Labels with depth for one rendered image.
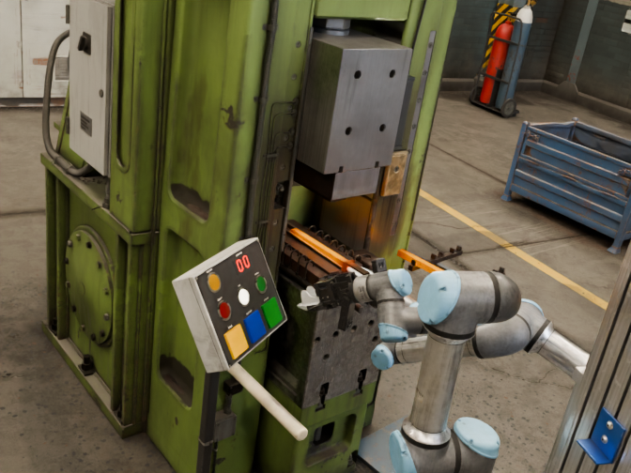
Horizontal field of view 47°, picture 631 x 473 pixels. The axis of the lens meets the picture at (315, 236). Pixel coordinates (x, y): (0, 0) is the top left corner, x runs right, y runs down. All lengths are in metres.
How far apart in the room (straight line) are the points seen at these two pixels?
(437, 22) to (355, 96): 0.53
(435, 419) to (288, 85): 1.14
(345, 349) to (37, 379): 1.55
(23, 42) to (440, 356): 6.24
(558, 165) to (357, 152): 4.12
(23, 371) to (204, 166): 1.57
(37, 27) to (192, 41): 4.97
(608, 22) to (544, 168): 5.24
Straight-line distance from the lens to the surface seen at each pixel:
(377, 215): 2.82
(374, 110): 2.40
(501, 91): 9.88
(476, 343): 2.16
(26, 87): 7.55
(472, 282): 1.61
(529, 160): 6.55
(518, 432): 3.75
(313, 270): 2.57
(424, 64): 2.73
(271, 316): 2.22
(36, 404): 3.50
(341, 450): 3.10
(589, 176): 6.25
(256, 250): 2.22
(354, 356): 2.78
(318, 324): 2.55
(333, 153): 2.34
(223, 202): 2.37
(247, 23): 2.20
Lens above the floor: 2.14
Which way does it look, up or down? 24 degrees down
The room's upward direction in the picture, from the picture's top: 9 degrees clockwise
